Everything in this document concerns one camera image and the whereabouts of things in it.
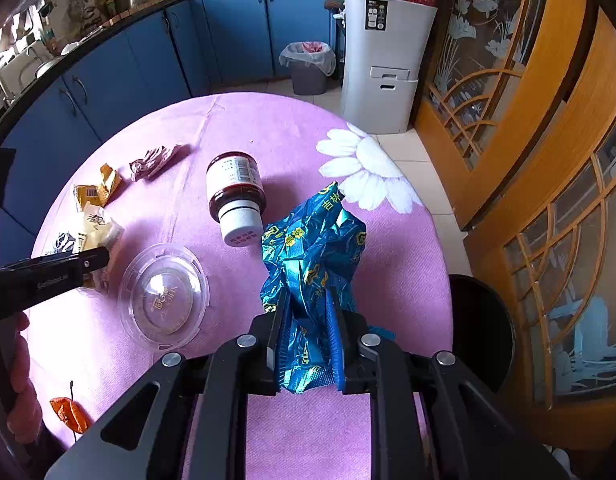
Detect grey bin with white bag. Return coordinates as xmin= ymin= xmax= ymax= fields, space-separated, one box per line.
xmin=279 ymin=40 xmax=337 ymax=97

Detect orange wrapper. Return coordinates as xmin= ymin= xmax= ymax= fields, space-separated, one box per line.
xmin=49 ymin=380 xmax=91 ymax=435

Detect white storage cabinet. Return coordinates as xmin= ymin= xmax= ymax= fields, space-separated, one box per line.
xmin=339 ymin=0 xmax=439 ymax=135

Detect person's left hand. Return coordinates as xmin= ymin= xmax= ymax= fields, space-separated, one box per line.
xmin=3 ymin=310 xmax=44 ymax=443

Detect wooden glass door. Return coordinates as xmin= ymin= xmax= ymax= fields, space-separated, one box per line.
xmin=410 ymin=0 xmax=596 ymax=231
xmin=463 ymin=10 xmax=616 ymax=451

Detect black trash bin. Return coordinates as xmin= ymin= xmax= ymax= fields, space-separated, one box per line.
xmin=447 ymin=274 xmax=516 ymax=393

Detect yellow snack wrapper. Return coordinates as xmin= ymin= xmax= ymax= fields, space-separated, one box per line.
xmin=73 ymin=163 xmax=121 ymax=212

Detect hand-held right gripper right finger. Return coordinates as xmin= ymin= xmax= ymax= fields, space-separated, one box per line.
xmin=324 ymin=287 xmax=571 ymax=480

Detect cream snack wrapper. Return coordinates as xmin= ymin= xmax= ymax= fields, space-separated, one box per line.
xmin=78 ymin=202 xmax=125 ymax=253

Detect black and white wrapper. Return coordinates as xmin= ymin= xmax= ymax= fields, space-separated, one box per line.
xmin=43 ymin=231 xmax=86 ymax=259

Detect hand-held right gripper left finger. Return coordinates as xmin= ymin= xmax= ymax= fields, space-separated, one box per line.
xmin=44 ymin=301 xmax=295 ymax=480

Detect dark bottle with white cap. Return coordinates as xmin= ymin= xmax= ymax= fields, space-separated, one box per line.
xmin=206 ymin=151 xmax=265 ymax=247

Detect maroon foil wrapper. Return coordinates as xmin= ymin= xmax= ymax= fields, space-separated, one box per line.
xmin=129 ymin=144 xmax=186 ymax=182

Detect blue kitchen cabinets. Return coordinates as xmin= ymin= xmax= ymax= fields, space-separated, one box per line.
xmin=0 ymin=0 xmax=346 ymax=266

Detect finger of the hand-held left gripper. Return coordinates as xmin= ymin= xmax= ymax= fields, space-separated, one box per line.
xmin=0 ymin=246 xmax=111 ymax=321

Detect clear plastic round lid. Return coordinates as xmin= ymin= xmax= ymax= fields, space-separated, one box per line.
xmin=117 ymin=242 xmax=210 ymax=352

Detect purple flower tablecloth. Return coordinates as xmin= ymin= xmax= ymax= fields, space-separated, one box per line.
xmin=25 ymin=91 xmax=455 ymax=480

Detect blue foil snack bag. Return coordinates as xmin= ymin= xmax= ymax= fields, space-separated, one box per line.
xmin=259 ymin=181 xmax=384 ymax=395

